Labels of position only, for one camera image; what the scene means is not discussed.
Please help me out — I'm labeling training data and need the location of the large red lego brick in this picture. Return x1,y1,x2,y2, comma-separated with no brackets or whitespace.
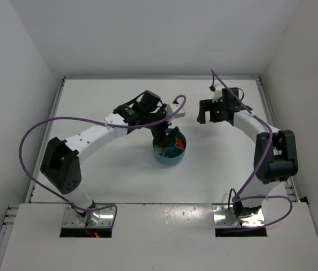
176,138,185,149

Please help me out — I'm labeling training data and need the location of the cream lego brick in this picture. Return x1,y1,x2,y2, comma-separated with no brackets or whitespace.
154,145,164,154

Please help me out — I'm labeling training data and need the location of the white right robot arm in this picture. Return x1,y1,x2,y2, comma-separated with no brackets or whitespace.
197,86,298,217

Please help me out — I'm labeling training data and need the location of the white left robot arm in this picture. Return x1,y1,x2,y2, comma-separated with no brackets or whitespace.
40,90,185,218

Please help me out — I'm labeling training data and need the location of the teal round divided container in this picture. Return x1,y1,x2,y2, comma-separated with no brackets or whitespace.
152,131,187,165

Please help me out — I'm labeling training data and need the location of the white front cover board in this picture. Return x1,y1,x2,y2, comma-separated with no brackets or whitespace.
1,203,318,270

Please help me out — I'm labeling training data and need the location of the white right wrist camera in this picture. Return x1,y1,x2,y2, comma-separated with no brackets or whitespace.
209,84,223,103

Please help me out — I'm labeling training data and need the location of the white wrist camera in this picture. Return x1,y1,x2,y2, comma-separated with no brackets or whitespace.
165,103,186,119
209,84,223,103

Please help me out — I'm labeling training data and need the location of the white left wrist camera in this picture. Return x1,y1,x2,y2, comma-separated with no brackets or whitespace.
165,103,186,119

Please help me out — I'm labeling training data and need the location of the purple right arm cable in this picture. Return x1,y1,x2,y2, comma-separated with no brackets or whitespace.
210,69,294,231

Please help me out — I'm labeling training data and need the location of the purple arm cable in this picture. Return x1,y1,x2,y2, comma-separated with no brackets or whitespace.
19,94,187,226
210,69,294,231

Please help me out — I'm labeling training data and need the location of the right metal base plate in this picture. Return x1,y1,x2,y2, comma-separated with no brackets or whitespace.
212,204,265,229

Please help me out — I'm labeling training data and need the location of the metal base plate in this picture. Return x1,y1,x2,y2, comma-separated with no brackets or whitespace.
62,204,116,229
212,204,265,229

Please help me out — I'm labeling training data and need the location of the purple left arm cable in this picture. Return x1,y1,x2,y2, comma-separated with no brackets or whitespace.
19,94,187,226

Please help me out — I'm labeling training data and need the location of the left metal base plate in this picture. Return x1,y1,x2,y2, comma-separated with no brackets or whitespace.
62,204,116,229

